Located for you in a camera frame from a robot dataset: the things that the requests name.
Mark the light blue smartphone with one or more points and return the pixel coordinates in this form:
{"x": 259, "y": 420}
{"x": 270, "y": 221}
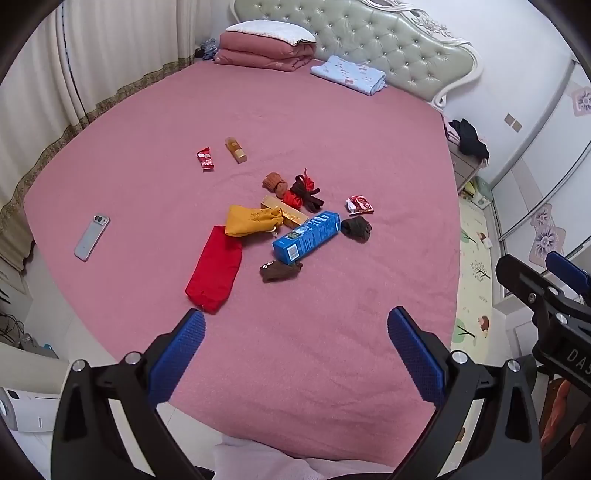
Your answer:
{"x": 91, "y": 237}

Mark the dark blue patterned cloth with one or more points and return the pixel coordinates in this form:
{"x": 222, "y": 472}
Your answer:
{"x": 207, "y": 48}

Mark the white wardrobe with flower print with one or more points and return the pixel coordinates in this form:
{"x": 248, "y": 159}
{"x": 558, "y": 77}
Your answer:
{"x": 545, "y": 161}

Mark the tufted green headboard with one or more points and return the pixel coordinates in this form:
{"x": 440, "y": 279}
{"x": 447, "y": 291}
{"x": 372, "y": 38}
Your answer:
{"x": 369, "y": 37}

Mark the folded pink quilt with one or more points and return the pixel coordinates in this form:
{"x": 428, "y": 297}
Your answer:
{"x": 258, "y": 55}

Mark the dark brown knitted sock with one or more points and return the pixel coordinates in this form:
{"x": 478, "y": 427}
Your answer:
{"x": 308, "y": 197}

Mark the bright red cloth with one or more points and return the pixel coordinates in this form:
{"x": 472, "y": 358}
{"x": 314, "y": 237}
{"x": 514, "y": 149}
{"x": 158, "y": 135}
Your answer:
{"x": 292, "y": 198}

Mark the cream curtain with patterned band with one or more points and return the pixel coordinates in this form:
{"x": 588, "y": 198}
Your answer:
{"x": 115, "y": 46}

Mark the long red sock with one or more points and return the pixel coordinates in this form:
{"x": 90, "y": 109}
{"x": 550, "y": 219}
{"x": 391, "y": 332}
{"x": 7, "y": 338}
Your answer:
{"x": 214, "y": 272}

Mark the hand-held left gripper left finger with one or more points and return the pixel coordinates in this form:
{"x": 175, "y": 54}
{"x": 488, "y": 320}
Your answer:
{"x": 182, "y": 355}

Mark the yellow-green item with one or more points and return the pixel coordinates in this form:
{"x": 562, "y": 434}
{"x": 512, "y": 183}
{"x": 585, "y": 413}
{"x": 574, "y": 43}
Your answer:
{"x": 468, "y": 189}

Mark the green storage box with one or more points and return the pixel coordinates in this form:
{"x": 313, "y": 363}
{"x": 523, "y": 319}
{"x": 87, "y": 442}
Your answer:
{"x": 484, "y": 190}

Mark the small white object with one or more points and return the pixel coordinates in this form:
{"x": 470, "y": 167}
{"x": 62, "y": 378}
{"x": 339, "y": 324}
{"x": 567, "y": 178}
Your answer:
{"x": 485, "y": 240}

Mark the person's right hand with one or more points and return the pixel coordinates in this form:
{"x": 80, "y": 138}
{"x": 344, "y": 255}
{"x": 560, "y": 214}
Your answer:
{"x": 565, "y": 415}

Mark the double brown wall switch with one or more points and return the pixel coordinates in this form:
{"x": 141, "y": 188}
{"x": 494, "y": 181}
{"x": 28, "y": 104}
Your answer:
{"x": 512, "y": 121}

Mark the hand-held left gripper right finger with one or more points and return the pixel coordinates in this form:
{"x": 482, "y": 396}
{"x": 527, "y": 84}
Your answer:
{"x": 415, "y": 355}

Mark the orange-brown sock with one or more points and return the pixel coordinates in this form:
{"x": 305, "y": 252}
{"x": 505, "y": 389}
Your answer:
{"x": 275, "y": 183}

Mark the long gold box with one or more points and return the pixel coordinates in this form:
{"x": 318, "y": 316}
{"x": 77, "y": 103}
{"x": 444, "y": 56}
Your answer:
{"x": 294, "y": 216}

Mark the blue cardboard box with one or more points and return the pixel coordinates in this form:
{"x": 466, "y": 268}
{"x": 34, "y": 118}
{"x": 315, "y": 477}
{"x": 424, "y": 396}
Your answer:
{"x": 307, "y": 237}

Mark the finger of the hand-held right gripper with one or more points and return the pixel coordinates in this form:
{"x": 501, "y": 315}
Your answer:
{"x": 521, "y": 277}
{"x": 570, "y": 274}

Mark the amber bottle with gold cap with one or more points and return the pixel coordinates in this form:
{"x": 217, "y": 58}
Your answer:
{"x": 235, "y": 150}

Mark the person's light clothing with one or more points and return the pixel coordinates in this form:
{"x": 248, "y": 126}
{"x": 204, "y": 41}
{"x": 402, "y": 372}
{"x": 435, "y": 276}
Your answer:
{"x": 277, "y": 461}

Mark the tree print play mat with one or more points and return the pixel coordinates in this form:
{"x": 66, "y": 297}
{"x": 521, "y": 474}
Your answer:
{"x": 475, "y": 267}

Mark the dark brown sock white print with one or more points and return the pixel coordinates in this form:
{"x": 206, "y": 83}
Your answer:
{"x": 279, "y": 271}

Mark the grey nightstand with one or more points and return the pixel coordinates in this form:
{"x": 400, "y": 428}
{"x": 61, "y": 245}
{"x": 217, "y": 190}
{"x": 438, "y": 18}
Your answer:
{"x": 466, "y": 171}

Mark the plain dark brown sock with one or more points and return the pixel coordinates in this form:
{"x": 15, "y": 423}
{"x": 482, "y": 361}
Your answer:
{"x": 356, "y": 229}

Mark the white appliance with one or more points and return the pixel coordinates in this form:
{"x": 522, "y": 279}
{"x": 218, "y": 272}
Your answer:
{"x": 27, "y": 410}

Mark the pink clothes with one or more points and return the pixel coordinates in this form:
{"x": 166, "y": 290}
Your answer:
{"x": 450, "y": 131}

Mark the white pillow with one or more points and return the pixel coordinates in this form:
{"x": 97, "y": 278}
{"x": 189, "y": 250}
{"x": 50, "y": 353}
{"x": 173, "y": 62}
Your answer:
{"x": 272, "y": 30}

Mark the small red snack packet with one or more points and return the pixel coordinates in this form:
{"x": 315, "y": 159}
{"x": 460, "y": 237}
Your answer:
{"x": 205, "y": 159}

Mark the black clothes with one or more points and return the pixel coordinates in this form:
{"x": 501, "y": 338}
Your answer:
{"x": 468, "y": 138}

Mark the folded light blue blanket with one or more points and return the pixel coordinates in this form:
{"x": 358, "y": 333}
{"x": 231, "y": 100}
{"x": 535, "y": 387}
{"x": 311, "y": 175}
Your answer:
{"x": 346, "y": 74}

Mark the crumpled red and white wrapper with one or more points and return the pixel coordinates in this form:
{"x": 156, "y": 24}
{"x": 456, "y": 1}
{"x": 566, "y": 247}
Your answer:
{"x": 360, "y": 204}

